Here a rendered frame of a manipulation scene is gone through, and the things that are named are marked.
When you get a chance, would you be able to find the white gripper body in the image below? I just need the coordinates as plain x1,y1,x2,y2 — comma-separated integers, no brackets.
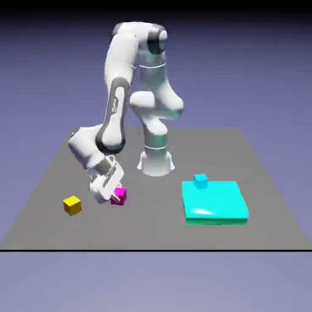
89,174,121,205

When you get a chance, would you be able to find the large cyan box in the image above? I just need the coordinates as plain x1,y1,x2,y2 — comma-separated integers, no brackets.
181,180,250,226

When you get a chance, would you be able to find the small blue cube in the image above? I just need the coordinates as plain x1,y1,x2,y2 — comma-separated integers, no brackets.
193,173,210,190

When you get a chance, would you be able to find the small magenta cube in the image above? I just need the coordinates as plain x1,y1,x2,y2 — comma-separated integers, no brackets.
110,186,127,207

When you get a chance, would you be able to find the small yellow cube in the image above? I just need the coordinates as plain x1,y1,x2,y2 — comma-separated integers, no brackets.
62,194,83,217

